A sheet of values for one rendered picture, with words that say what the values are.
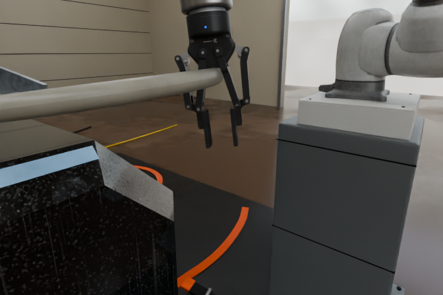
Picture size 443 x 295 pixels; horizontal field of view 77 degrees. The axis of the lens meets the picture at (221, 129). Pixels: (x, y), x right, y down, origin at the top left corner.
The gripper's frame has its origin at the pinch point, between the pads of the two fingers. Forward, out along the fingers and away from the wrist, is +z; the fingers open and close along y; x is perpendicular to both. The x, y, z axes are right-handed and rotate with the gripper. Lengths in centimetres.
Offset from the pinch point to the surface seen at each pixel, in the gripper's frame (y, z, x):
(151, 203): 24.2, 23.0, -16.9
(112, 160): 30.4, 8.7, -12.4
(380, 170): -39, 22, -29
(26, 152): 42.5, 1.8, -0.8
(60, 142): 39.7, 1.9, -8.0
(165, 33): 210, -109, -643
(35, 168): 38.7, 4.6, 1.9
